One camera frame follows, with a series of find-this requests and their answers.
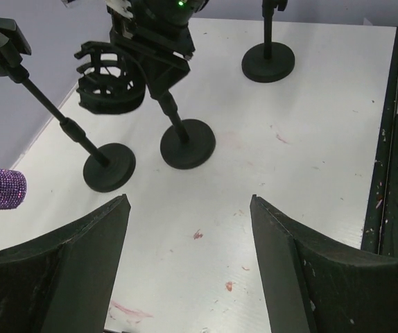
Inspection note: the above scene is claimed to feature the black round-base clip stand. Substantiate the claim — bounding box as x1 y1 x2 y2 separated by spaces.
0 17 136 193

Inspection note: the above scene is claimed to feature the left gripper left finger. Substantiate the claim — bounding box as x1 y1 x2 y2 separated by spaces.
0 194 130 332

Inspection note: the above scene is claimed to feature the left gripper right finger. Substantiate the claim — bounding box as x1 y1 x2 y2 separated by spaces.
250 196 398 332

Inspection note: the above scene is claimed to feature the black shock-mount desk stand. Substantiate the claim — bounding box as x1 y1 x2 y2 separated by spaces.
74 41 216 170

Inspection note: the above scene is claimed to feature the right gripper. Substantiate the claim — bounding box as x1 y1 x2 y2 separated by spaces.
110 13 196 99

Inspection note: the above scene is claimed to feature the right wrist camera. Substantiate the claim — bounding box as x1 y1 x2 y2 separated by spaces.
60 0 134 18

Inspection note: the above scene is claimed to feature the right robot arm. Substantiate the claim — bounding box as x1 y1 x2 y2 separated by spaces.
106 0 207 100

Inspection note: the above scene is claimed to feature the black right round-base stand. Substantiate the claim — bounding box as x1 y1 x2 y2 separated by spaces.
241 0 295 83

